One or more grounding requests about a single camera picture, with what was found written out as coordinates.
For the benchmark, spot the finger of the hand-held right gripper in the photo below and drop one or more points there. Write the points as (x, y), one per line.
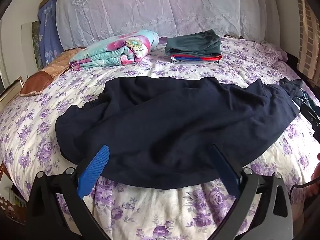
(311, 116)

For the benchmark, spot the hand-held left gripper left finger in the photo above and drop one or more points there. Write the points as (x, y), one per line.
(96, 166)

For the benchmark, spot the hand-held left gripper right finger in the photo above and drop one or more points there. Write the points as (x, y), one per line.
(225, 171)

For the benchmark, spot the navy blue pants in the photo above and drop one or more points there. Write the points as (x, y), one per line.
(162, 130)

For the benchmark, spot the person's right hand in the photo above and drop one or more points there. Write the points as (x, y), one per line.
(316, 176)

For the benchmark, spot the dark clothes pile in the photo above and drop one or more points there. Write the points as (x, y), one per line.
(295, 85)

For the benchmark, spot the purple floral pillow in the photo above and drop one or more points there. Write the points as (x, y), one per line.
(270, 52)

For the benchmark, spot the brick patterned curtain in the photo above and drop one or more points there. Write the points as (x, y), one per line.
(308, 35)

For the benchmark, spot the purple floral bedspread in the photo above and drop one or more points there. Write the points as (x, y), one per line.
(75, 87)

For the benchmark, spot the brown satin pillow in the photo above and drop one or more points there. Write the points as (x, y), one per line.
(42, 76)

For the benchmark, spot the folded teal pink floral blanket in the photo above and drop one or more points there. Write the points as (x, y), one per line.
(112, 52)

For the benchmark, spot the folded red blue garment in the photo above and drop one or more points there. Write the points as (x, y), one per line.
(195, 58)

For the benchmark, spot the folded dark green garment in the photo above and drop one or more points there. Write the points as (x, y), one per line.
(192, 43)

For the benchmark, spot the green painting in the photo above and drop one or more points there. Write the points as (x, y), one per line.
(35, 45)

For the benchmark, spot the blue printed cloth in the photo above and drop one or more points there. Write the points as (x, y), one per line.
(47, 37)

